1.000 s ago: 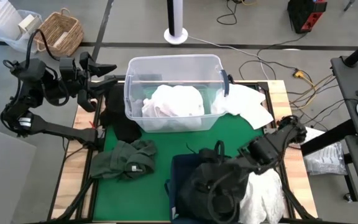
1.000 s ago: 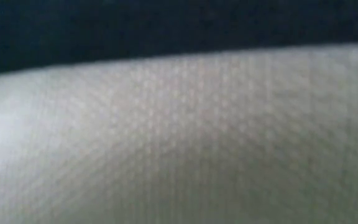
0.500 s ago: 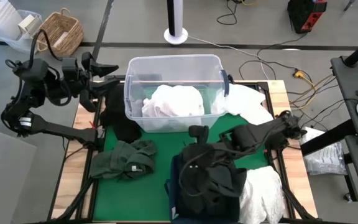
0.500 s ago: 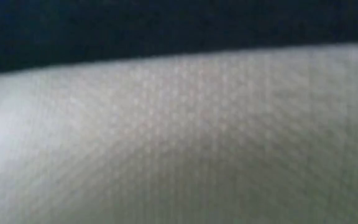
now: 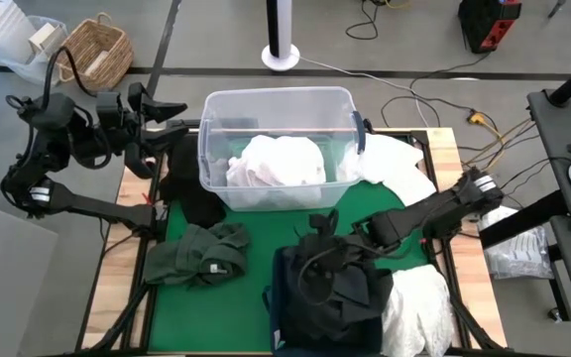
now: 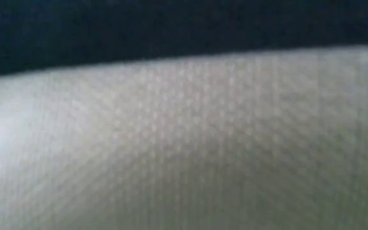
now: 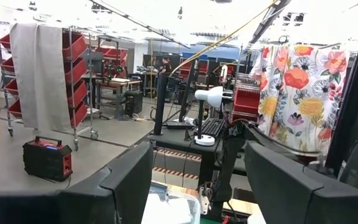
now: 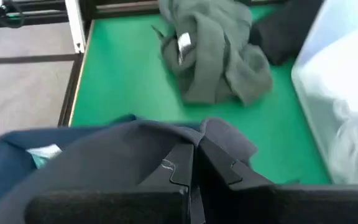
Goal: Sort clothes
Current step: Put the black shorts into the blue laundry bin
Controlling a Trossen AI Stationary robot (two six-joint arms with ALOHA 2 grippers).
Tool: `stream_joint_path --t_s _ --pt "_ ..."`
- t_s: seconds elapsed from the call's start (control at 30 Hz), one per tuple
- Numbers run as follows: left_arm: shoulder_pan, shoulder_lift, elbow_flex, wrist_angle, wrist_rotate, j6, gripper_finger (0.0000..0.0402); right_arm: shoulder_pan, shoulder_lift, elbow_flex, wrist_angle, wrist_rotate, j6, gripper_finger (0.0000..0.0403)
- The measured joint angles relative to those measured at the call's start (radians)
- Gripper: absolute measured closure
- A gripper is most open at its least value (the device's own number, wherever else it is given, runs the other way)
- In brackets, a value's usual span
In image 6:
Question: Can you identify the navy fabric bin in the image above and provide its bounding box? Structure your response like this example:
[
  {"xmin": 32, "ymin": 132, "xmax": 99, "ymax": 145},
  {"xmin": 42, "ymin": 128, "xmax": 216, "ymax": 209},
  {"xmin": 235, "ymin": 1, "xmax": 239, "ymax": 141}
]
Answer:
[{"xmin": 0, "ymin": 0, "xmax": 368, "ymax": 230}]

